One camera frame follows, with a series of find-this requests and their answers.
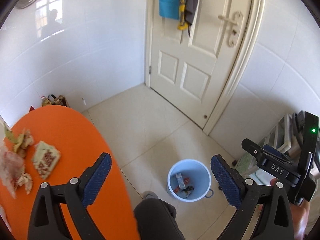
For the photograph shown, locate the white shelf rack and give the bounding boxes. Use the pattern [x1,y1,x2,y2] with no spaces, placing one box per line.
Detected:
[233,111,305,185]

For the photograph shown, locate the white door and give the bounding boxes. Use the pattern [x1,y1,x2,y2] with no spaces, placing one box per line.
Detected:
[145,0,265,134]

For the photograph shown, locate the dark basket with jars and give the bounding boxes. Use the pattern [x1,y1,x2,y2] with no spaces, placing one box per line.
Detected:
[41,94,69,107]

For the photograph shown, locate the orange round table cover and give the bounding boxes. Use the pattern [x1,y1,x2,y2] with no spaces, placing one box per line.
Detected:
[1,106,140,239]

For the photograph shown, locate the crumpled plastic bag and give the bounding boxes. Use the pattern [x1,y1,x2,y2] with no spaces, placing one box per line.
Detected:
[1,142,24,199]

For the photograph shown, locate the blue trash bin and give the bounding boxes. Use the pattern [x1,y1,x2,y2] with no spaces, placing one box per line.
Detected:
[167,159,214,203]

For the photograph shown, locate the red patterned wrapper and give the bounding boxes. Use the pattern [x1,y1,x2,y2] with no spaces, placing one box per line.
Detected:
[16,173,33,194]

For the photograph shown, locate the crumpled white tissue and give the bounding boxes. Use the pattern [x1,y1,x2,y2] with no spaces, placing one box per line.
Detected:
[4,126,34,158]

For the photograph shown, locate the white wrapper red characters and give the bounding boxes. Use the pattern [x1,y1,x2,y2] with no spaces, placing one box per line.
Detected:
[31,140,61,180]

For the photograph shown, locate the person's right hand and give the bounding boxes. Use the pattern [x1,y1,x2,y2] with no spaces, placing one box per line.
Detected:
[252,180,310,239]

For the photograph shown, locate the person's leg dark trousers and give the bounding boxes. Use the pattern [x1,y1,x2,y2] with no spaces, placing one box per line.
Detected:
[133,191,185,240]

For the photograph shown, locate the door handle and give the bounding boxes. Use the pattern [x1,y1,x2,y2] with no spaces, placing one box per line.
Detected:
[218,11,244,48]

